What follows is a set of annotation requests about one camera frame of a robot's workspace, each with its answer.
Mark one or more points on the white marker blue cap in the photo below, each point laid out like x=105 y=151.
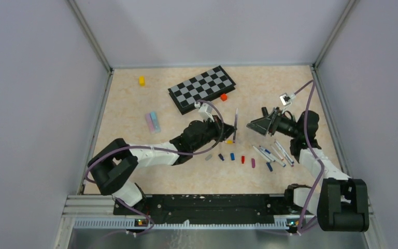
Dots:
x=271 y=156

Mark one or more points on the purple whiteboard marker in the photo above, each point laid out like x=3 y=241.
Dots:
x=277 y=143

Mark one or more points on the white marker grey cap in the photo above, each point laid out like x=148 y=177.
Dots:
x=262 y=154

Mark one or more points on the orange red cube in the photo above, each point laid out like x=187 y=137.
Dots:
x=223 y=97

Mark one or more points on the yellow block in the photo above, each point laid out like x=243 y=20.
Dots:
x=142 y=81

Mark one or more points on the black and grey chessboard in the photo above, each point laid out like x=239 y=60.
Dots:
x=208 y=86

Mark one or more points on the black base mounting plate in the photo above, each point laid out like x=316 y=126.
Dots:
x=234 y=209

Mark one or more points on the pink eraser block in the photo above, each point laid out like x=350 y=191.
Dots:
x=149 y=123

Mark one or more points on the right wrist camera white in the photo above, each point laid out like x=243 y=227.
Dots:
x=286 y=99

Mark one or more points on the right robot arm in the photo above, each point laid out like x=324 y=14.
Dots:
x=342 y=204

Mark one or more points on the purple gel pen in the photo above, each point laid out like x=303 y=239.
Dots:
x=235 y=126

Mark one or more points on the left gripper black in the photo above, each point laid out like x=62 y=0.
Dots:
x=224 y=131

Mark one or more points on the aluminium frame rail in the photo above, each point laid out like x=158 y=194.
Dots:
x=95 y=221

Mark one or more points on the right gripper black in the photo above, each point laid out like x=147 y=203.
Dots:
x=269 y=124

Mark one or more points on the black orange-tip highlighter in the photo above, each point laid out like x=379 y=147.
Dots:
x=264 y=111

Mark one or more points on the light blue eraser block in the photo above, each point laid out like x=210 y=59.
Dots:
x=155 y=122

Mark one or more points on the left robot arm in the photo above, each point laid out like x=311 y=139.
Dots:
x=112 y=167

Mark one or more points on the white marker with pink band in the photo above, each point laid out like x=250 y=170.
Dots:
x=286 y=156

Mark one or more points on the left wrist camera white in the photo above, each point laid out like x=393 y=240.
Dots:
x=204 y=111

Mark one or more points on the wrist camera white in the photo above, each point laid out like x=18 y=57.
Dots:
x=286 y=99
x=204 y=111

